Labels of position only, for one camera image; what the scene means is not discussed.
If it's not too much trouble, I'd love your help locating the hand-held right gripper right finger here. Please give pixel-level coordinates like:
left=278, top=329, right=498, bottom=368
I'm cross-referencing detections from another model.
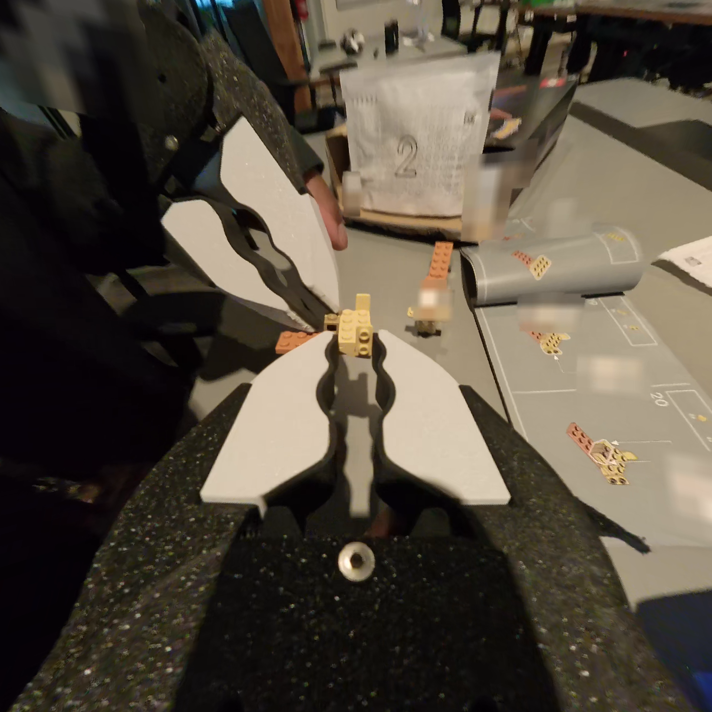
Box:
left=372, top=329, right=511, bottom=507

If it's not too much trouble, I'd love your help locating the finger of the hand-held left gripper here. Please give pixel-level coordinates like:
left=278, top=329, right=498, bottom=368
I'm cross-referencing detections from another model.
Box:
left=161, top=200, right=329, bottom=333
left=220, top=116, right=341, bottom=312

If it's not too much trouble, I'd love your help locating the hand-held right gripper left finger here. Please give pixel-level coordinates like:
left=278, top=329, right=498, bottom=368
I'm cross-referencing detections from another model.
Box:
left=199, top=332, right=338, bottom=518

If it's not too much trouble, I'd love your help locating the tan brick assembly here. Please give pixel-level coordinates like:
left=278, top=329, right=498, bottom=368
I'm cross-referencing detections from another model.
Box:
left=324, top=293, right=375, bottom=358

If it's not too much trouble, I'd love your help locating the grey desk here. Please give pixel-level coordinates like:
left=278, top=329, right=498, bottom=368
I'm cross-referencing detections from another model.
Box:
left=95, top=78, right=712, bottom=613

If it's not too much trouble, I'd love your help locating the person's left hand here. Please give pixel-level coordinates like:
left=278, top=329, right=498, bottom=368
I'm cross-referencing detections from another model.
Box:
left=306, top=172, right=349, bottom=251

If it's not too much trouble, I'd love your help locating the grey instruction booklet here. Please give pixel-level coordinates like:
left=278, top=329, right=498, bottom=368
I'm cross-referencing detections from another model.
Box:
left=459, top=225, right=712, bottom=613

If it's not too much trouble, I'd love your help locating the white printed paper bag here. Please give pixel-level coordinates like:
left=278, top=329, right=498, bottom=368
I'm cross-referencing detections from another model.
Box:
left=339, top=53, right=501, bottom=219

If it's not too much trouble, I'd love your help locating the orange and tan brick model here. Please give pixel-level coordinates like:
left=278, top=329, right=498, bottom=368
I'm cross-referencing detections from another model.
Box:
left=408, top=242, right=454, bottom=338

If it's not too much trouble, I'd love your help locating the empty white paper bag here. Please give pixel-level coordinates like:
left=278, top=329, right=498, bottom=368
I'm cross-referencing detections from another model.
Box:
left=656, top=236, right=712, bottom=290

